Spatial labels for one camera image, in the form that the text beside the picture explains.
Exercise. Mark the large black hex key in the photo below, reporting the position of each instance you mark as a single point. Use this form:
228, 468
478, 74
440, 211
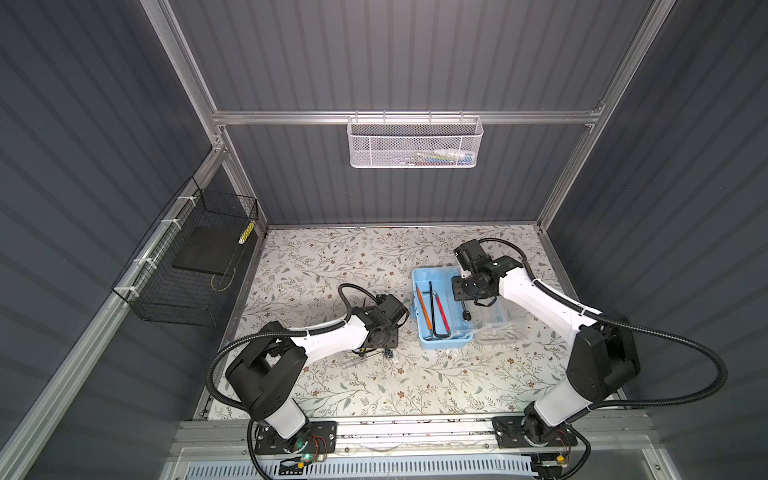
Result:
433, 316

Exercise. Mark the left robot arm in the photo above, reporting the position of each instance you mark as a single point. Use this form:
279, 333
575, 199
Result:
271, 361

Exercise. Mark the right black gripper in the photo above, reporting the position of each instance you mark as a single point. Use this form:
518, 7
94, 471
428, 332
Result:
456, 291

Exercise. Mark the red handled hex key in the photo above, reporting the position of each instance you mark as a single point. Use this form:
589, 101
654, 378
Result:
443, 316

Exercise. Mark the orange handled hex key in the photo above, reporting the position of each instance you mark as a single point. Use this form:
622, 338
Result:
424, 310

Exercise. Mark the white perforated front panel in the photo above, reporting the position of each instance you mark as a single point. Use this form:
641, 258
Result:
437, 467

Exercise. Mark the items in white basket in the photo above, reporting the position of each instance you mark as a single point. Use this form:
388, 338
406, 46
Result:
450, 157

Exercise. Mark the light blue plastic toolbox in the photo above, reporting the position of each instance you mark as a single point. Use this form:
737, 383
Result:
492, 325

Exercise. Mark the black wire basket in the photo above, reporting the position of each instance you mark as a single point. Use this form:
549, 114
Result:
157, 292

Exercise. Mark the yellow green marker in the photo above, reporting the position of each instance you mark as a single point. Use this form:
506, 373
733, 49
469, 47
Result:
246, 233

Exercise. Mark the black pad in basket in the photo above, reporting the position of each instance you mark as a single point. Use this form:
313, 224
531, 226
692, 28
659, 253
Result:
210, 251

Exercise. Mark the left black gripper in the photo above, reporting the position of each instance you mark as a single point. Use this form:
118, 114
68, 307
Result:
394, 338

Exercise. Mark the white wire mesh basket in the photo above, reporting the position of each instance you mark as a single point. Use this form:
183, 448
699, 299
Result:
379, 142

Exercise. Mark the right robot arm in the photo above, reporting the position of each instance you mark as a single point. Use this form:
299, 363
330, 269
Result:
602, 357

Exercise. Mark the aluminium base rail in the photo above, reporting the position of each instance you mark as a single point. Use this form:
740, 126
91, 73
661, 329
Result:
450, 433

